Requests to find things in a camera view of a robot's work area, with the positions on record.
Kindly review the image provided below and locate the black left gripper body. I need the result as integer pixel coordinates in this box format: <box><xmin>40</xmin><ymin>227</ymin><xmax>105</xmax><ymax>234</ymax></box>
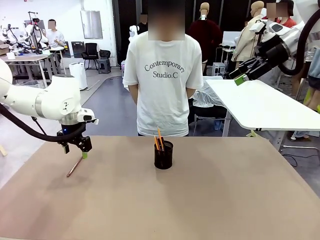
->
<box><xmin>56</xmin><ymin>122</ymin><xmax>86</xmax><ymax>146</ymax></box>

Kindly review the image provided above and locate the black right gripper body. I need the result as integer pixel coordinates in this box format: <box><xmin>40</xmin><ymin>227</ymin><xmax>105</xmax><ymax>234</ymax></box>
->
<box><xmin>254</xmin><ymin>41</ymin><xmax>292</xmax><ymax>67</ymax></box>

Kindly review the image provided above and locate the reddish brown pencil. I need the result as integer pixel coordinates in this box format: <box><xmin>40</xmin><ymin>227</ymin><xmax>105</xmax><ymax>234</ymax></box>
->
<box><xmin>66</xmin><ymin>157</ymin><xmax>83</xmax><ymax>178</ymax></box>

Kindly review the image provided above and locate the person's right forearm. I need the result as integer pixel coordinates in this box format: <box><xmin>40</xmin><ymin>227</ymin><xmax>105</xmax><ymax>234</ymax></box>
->
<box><xmin>128</xmin><ymin>83</ymin><xmax>140</xmax><ymax>105</ymax></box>

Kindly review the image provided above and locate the black mesh pen holder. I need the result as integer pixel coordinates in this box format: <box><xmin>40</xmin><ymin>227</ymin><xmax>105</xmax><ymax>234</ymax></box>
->
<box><xmin>153</xmin><ymin>139</ymin><xmax>174</xmax><ymax>170</ymax></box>

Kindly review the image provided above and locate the mannequin in beige coat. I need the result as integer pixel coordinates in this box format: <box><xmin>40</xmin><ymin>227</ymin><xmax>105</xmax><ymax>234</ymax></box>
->
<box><xmin>231</xmin><ymin>0</ymin><xmax>266</xmax><ymax>63</ymax></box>

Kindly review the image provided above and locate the black tripod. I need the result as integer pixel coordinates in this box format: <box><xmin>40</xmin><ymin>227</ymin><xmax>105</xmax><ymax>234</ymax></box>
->
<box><xmin>31</xmin><ymin>116</ymin><xmax>50</xmax><ymax>139</ymax></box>

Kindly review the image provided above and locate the white board on stand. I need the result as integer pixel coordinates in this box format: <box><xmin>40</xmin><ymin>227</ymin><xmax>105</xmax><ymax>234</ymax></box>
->
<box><xmin>221</xmin><ymin>31</ymin><xmax>238</xmax><ymax>48</ymax></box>

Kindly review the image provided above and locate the person in red shirt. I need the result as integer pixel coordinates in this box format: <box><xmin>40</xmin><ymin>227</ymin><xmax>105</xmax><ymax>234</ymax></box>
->
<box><xmin>266</xmin><ymin>0</ymin><xmax>298</xmax><ymax>28</ymax></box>

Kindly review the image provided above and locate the white side table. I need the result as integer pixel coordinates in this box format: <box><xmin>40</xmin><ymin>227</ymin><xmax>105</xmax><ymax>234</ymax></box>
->
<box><xmin>204</xmin><ymin>78</ymin><xmax>320</xmax><ymax>153</ymax></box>

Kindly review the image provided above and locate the mannequin in dark red sweater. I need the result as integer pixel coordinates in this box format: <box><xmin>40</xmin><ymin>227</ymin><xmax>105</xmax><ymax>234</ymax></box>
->
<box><xmin>187</xmin><ymin>2</ymin><xmax>223</xmax><ymax>76</ymax></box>

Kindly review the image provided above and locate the white air purifier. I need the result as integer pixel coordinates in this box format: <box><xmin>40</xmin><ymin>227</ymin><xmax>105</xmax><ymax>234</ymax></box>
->
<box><xmin>68</xmin><ymin>62</ymin><xmax>88</xmax><ymax>91</ymax></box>

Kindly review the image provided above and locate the clear plastic storage bin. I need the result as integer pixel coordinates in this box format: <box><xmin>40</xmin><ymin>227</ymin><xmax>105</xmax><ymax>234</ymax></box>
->
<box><xmin>12</xmin><ymin>79</ymin><xmax>48</xmax><ymax>89</ymax></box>

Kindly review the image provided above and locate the grey plastic stool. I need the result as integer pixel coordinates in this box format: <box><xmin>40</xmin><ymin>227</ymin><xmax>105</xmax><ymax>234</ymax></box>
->
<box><xmin>97</xmin><ymin>58</ymin><xmax>112</xmax><ymax>75</ymax></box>

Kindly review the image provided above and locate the black office chair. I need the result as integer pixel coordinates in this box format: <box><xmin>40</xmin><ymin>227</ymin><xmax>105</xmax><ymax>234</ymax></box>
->
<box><xmin>81</xmin><ymin>42</ymin><xmax>100</xmax><ymax>71</ymax></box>

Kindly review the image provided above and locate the dark grey floor panel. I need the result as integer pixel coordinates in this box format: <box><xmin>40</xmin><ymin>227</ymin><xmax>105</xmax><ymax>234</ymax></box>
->
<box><xmin>71</xmin><ymin>41</ymin><xmax>85</xmax><ymax>59</ymax></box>

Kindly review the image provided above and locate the person in white T-shirt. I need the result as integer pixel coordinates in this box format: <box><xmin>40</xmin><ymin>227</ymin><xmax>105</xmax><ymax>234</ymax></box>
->
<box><xmin>122</xmin><ymin>0</ymin><xmax>205</xmax><ymax>137</ymax></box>

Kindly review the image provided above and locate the grey work desk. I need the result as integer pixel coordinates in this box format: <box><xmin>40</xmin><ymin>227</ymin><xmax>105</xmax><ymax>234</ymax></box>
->
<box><xmin>0</xmin><ymin>54</ymin><xmax>51</xmax><ymax>87</ymax></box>

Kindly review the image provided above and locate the seated person in white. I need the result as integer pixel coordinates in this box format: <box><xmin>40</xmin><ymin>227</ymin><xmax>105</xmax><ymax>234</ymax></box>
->
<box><xmin>44</xmin><ymin>18</ymin><xmax>66</xmax><ymax>48</ymax></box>

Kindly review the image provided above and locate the person in black clothes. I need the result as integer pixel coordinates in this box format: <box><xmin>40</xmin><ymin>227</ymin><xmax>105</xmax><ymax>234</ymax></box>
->
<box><xmin>137</xmin><ymin>13</ymin><xmax>150</xmax><ymax>33</ymax></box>

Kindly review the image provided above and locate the small white background robot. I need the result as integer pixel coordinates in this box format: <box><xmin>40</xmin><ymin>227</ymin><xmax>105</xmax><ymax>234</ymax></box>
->
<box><xmin>129</xmin><ymin>24</ymin><xmax>141</xmax><ymax>43</ymax></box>

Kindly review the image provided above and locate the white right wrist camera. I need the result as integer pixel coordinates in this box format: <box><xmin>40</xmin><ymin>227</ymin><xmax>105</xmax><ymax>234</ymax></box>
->
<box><xmin>250</xmin><ymin>20</ymin><xmax>287</xmax><ymax>38</ymax></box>

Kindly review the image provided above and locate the black hose of right arm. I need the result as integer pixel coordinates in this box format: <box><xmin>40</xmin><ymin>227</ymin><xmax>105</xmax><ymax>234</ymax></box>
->
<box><xmin>278</xmin><ymin>6</ymin><xmax>320</xmax><ymax>76</ymax></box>

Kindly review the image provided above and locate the black hose of arm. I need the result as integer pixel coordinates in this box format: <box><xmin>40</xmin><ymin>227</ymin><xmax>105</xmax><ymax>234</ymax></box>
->
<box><xmin>0</xmin><ymin>102</ymin><xmax>86</xmax><ymax>144</ymax></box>
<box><xmin>278</xmin><ymin>6</ymin><xmax>320</xmax><ymax>76</ymax></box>

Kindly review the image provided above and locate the black hose of left arm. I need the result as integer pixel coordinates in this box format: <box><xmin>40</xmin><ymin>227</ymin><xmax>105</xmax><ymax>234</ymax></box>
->
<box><xmin>0</xmin><ymin>102</ymin><xmax>86</xmax><ymax>144</ymax></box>

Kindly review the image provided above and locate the black floor cable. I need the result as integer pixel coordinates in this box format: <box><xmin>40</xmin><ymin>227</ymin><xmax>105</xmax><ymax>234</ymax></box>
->
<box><xmin>281</xmin><ymin>149</ymin><xmax>298</xmax><ymax>167</ymax></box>

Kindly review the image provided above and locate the metal wall cabinet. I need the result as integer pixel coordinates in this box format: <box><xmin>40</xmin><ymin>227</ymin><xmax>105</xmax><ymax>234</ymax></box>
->
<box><xmin>80</xmin><ymin>9</ymin><xmax>104</xmax><ymax>40</ymax></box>

